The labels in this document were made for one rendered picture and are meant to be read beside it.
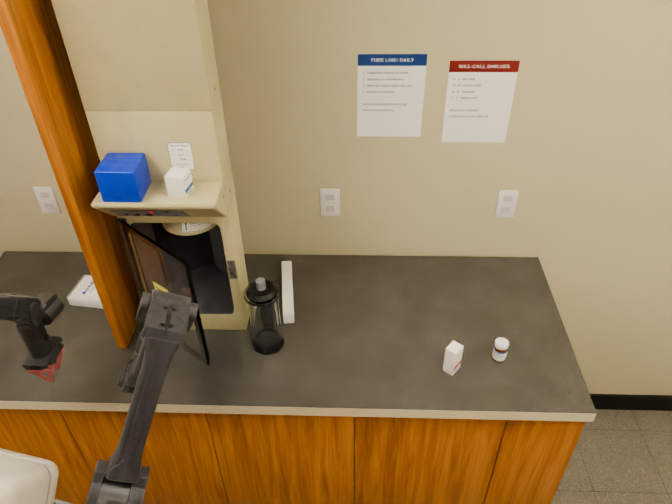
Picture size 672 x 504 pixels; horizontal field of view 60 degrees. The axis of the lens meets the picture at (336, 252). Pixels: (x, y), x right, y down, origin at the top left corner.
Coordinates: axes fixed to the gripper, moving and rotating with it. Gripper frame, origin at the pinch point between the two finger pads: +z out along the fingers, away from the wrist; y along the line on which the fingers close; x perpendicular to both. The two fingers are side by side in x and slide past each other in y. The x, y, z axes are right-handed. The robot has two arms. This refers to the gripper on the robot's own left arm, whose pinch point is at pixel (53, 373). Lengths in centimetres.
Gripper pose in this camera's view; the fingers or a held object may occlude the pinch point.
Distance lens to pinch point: 177.6
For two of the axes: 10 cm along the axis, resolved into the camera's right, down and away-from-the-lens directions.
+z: 0.2, 7.9, 6.2
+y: 0.4, -6.2, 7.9
